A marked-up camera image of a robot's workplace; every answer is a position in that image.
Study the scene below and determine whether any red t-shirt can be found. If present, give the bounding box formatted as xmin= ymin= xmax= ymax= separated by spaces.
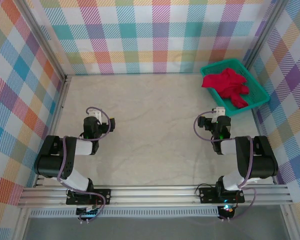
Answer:
xmin=201 ymin=67 xmax=250 ymax=110

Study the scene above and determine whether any teal plastic mesh basket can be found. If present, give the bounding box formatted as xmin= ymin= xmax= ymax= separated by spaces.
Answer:
xmin=199 ymin=58 xmax=270 ymax=117

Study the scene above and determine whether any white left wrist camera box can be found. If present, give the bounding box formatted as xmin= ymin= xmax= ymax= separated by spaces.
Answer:
xmin=88 ymin=109 xmax=101 ymax=121

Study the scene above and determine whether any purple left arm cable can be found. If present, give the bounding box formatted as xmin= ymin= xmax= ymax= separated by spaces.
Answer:
xmin=56 ymin=106 xmax=114 ymax=225

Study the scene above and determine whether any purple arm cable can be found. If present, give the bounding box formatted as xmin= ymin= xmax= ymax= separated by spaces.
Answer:
xmin=193 ymin=111 xmax=257 ymax=222
xmin=56 ymin=106 xmax=114 ymax=225

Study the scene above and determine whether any aluminium table side rail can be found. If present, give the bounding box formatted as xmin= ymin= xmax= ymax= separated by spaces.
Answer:
xmin=32 ymin=74 xmax=73 ymax=188
xmin=249 ymin=107 xmax=281 ymax=186

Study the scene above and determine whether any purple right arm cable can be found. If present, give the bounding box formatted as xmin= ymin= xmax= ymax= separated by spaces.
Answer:
xmin=193 ymin=111 xmax=257 ymax=222

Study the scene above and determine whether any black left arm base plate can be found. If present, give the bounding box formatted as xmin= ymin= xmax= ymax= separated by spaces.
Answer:
xmin=66 ymin=188 xmax=112 ymax=206

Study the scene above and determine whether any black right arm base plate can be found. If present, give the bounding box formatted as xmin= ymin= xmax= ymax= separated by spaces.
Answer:
xmin=198 ymin=186 xmax=246 ymax=204

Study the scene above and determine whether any long aluminium mounting rail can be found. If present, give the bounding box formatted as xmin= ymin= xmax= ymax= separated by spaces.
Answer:
xmin=17 ymin=184 xmax=295 ymax=208

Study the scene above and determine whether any grey slotted cable duct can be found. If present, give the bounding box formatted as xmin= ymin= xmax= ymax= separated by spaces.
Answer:
xmin=29 ymin=208 xmax=221 ymax=218

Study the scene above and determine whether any aluminium frame post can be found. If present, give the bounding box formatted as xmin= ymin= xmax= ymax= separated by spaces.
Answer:
xmin=13 ymin=0 xmax=72 ymax=81
xmin=239 ymin=0 xmax=288 ymax=76

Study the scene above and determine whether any aluminium frame leg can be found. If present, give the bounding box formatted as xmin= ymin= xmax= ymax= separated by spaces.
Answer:
xmin=281 ymin=205 xmax=300 ymax=240
xmin=13 ymin=206 xmax=31 ymax=240

